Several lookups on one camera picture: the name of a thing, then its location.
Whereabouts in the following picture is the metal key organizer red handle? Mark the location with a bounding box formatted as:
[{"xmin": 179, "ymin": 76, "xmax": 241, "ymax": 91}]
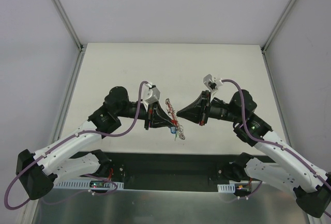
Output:
[{"xmin": 165, "ymin": 98, "xmax": 186, "ymax": 140}]

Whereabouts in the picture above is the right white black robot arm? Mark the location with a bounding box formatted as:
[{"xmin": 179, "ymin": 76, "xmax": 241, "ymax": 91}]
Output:
[{"xmin": 177, "ymin": 89, "xmax": 330, "ymax": 218}]

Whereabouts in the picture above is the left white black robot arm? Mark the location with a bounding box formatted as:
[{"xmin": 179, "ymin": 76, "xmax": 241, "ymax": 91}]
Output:
[{"xmin": 16, "ymin": 83, "xmax": 175, "ymax": 200}]

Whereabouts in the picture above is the blue key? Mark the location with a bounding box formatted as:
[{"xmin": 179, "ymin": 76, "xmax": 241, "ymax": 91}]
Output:
[{"xmin": 170, "ymin": 127, "xmax": 176, "ymax": 134}]

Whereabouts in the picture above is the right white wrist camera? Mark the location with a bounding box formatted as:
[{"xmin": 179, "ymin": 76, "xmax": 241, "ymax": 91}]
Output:
[{"xmin": 203, "ymin": 74, "xmax": 223, "ymax": 100}]

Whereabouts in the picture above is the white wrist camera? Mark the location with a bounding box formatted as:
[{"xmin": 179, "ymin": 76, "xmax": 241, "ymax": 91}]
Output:
[
  {"xmin": 142, "ymin": 82, "xmax": 160, "ymax": 111},
  {"xmin": 203, "ymin": 74, "xmax": 223, "ymax": 100}
]

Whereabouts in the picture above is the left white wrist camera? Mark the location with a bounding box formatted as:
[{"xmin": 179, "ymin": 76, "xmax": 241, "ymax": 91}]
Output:
[{"xmin": 142, "ymin": 82, "xmax": 160, "ymax": 111}]

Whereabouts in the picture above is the right white cable duct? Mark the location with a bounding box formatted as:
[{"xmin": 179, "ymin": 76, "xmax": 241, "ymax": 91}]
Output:
[{"xmin": 217, "ymin": 183, "xmax": 236, "ymax": 193}]

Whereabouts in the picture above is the white cable duct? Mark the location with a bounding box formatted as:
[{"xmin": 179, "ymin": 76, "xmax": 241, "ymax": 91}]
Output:
[
  {"xmin": 54, "ymin": 179, "xmax": 124, "ymax": 191},
  {"xmin": 217, "ymin": 183, "xmax": 236, "ymax": 193}
]

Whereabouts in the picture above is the left white cable duct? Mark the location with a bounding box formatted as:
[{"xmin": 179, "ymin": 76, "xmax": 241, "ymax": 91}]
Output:
[{"xmin": 54, "ymin": 179, "xmax": 124, "ymax": 191}]

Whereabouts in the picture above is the right aluminium frame post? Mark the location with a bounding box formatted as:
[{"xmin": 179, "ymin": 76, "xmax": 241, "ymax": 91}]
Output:
[{"xmin": 261, "ymin": 0, "xmax": 298, "ymax": 54}]

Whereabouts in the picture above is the aluminium frame post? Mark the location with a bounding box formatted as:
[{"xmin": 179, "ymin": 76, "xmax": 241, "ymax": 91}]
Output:
[
  {"xmin": 261, "ymin": 0, "xmax": 298, "ymax": 54},
  {"xmin": 51, "ymin": 0, "xmax": 85, "ymax": 52}
]

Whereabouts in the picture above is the left aluminium frame post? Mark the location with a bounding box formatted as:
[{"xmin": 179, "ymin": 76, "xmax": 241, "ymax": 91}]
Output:
[{"xmin": 51, "ymin": 0, "xmax": 85, "ymax": 52}]

